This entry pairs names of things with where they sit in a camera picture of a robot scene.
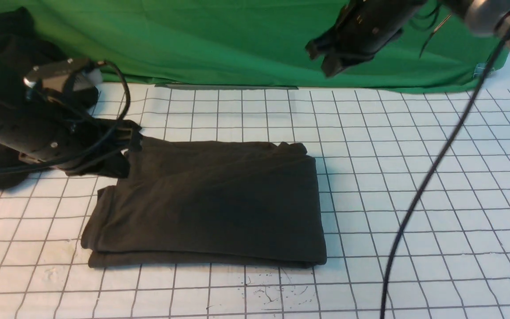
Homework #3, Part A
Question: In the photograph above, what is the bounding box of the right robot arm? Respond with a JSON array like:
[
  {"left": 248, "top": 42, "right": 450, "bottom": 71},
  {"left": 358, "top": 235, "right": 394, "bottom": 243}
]
[{"left": 305, "top": 0, "right": 510, "bottom": 78}]

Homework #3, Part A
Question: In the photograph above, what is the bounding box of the metal binder clip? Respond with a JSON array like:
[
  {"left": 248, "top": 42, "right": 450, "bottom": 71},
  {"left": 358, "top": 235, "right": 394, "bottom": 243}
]
[{"left": 473, "top": 62, "right": 495, "bottom": 79}]

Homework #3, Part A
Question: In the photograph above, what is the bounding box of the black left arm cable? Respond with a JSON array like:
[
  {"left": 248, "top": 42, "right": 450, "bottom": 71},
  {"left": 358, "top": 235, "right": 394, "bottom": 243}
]
[{"left": 0, "top": 60, "right": 131, "bottom": 178}]

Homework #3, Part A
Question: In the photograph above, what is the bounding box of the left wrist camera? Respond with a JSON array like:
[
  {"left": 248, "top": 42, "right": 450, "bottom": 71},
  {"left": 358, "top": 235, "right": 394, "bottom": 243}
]
[{"left": 23, "top": 58, "right": 103, "bottom": 93}]

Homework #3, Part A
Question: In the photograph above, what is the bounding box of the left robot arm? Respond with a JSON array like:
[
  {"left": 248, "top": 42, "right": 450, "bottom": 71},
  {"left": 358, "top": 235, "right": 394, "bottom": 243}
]
[{"left": 0, "top": 58, "right": 142, "bottom": 178}]

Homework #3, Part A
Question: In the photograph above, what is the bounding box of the green backdrop cloth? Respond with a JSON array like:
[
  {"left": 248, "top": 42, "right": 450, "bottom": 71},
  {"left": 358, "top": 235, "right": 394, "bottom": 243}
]
[{"left": 0, "top": 0, "right": 497, "bottom": 93}]

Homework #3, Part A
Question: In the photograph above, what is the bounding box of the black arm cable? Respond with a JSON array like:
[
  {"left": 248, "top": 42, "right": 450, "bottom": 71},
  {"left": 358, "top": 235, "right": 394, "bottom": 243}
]
[
  {"left": 379, "top": 0, "right": 510, "bottom": 319},
  {"left": 0, "top": 60, "right": 131, "bottom": 178}
]

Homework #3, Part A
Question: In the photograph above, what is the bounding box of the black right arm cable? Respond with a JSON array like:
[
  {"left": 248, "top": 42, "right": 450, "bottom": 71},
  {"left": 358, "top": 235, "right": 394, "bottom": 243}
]
[{"left": 379, "top": 0, "right": 510, "bottom": 319}]

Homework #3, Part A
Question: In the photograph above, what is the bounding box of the gray long-sleeve top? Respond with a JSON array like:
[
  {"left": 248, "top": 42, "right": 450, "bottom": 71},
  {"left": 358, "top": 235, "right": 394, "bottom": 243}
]
[{"left": 81, "top": 137, "right": 327, "bottom": 268}]

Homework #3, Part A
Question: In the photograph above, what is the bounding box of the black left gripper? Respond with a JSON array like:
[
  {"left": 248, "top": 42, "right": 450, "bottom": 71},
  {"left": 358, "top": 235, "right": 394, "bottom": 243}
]
[{"left": 0, "top": 105, "right": 143, "bottom": 171}]

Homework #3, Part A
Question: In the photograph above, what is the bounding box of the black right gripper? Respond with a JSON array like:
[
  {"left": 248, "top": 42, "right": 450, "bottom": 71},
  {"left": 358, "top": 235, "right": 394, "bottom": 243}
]
[{"left": 306, "top": 0, "right": 426, "bottom": 78}]

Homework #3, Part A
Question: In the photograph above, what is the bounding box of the black garment pile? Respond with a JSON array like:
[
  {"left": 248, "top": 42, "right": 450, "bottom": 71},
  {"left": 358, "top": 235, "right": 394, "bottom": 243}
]
[{"left": 0, "top": 7, "right": 142, "bottom": 191}]

